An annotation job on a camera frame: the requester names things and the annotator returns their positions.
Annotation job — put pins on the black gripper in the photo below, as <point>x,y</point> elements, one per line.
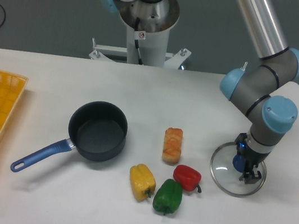
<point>246,160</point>

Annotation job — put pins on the glass lid blue knob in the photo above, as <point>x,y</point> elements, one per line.
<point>226,177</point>

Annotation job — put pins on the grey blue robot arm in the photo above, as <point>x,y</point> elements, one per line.
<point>252,93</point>

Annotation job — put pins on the red toy bell pepper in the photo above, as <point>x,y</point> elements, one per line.
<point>188,178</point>

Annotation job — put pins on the toy bread loaf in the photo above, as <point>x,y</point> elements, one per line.
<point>172,145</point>

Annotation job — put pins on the green toy bell pepper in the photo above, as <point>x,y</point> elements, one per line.
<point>168,197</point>

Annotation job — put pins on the yellow toy bell pepper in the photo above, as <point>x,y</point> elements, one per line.
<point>142,182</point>

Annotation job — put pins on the dark saucepan blue handle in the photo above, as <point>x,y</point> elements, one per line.
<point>97,130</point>

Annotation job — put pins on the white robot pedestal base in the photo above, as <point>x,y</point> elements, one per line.
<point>148,28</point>

